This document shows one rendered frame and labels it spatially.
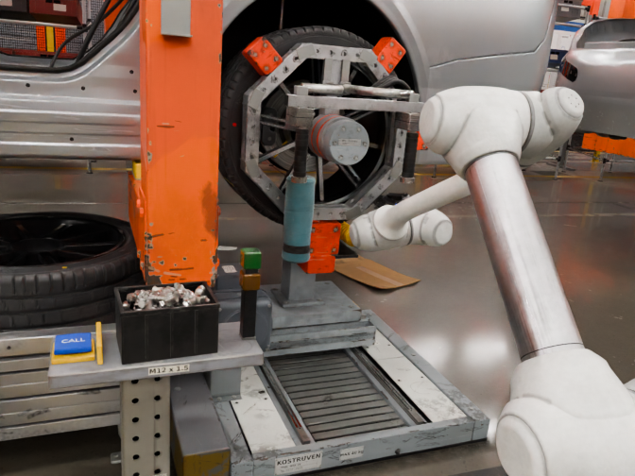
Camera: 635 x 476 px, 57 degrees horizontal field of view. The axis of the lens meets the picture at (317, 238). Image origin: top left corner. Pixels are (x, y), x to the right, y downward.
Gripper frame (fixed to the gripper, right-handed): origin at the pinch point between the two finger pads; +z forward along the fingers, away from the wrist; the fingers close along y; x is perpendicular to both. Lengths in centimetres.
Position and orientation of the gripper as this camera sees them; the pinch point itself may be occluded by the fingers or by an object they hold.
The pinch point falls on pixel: (377, 199)
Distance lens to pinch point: 200.8
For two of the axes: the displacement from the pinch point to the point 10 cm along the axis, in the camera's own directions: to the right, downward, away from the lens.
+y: 7.1, -7.0, 0.6
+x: -6.1, -6.5, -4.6
